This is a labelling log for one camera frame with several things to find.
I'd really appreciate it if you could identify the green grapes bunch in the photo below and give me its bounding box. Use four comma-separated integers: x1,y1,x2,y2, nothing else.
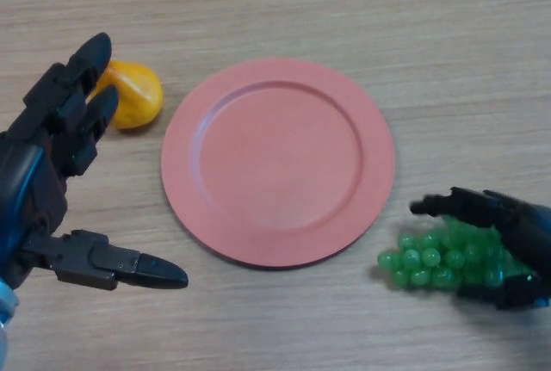
377,215,533,290

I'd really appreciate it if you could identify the pink round plate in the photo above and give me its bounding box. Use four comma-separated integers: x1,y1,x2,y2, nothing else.
161,58,396,269

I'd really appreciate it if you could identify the yellow orange fruit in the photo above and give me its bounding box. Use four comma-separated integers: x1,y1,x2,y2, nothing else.
88,59,164,131

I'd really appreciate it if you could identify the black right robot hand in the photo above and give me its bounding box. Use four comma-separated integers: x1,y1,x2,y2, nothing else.
408,186,551,311

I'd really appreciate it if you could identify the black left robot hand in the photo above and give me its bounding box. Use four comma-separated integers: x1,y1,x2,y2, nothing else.
0,32,189,291

